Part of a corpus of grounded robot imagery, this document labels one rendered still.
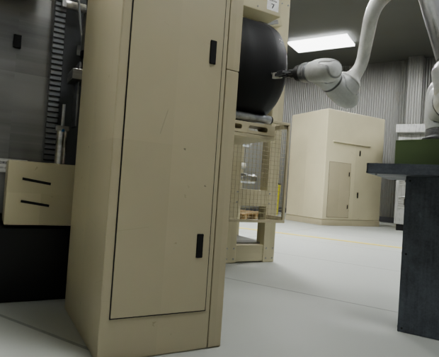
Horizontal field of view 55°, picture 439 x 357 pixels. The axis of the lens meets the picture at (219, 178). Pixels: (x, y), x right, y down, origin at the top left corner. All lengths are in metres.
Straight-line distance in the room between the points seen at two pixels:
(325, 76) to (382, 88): 8.67
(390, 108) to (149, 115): 9.31
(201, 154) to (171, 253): 0.32
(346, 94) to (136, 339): 1.31
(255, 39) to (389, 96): 8.37
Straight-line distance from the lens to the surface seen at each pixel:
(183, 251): 1.31
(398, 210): 7.78
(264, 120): 2.27
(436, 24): 1.80
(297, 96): 11.05
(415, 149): 1.80
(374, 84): 10.56
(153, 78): 1.28
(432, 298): 1.84
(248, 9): 2.82
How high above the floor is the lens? 0.51
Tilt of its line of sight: 1 degrees up
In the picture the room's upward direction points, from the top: 4 degrees clockwise
